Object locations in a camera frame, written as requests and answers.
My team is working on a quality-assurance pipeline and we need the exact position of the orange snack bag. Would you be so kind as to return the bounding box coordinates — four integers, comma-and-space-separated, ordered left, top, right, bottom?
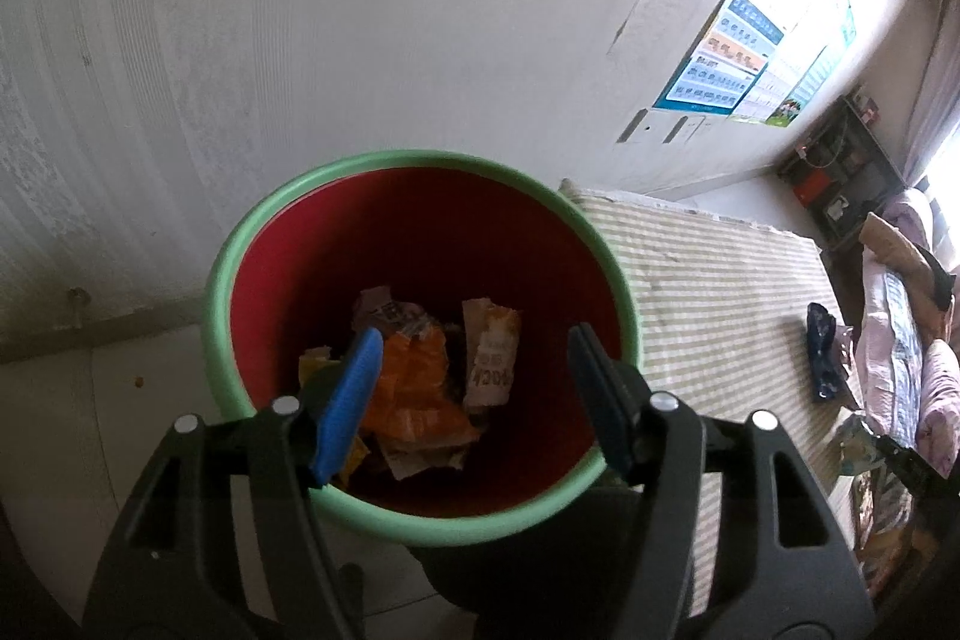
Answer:
361, 325, 482, 450

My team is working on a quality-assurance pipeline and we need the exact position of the small yellow wrapper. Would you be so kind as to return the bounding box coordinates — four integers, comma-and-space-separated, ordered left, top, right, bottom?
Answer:
298, 346, 343, 403

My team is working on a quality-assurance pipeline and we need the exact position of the pink quilt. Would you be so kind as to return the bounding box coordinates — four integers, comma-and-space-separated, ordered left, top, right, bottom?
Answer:
918, 339, 960, 477

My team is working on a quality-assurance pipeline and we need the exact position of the white blue crumpled bag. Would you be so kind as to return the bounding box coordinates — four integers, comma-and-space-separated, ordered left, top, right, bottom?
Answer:
835, 413, 884, 476

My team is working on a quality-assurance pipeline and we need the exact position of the red bin green rim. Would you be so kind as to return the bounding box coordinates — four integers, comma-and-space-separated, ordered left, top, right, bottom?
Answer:
203, 149, 640, 548

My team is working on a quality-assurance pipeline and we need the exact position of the beige checkered tablecloth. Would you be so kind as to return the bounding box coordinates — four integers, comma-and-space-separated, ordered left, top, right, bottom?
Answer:
558, 177, 864, 619

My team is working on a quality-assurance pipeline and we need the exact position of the bed with plaid cover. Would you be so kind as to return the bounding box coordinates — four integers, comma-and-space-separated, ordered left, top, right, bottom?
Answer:
854, 248, 934, 455

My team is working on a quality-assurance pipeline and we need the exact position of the dark blue cookie wrapper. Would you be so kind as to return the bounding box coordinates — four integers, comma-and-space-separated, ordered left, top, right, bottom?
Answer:
805, 302, 841, 401

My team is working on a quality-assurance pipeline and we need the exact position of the dark shelf unit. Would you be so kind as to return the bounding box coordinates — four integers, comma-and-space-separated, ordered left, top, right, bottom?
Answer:
776, 99, 907, 253

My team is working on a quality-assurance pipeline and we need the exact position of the curtain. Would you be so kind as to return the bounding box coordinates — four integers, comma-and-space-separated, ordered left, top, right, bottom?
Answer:
901, 0, 958, 187

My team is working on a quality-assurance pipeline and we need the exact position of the wall socket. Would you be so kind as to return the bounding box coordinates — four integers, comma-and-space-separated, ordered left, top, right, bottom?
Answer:
617, 107, 679, 145

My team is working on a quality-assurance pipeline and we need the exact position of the wall switch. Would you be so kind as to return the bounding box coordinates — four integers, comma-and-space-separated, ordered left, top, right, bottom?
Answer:
662, 113, 708, 145

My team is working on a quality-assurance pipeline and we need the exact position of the pinyin wall poster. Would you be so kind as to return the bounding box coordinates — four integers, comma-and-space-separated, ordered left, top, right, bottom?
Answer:
654, 0, 784, 115

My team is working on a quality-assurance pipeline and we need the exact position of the white chart wall poster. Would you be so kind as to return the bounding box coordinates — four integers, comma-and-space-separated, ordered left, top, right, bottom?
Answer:
732, 39, 823, 124

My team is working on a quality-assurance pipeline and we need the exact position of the green blue wall poster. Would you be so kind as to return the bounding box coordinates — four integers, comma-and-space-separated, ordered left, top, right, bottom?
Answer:
765, 3, 857, 128

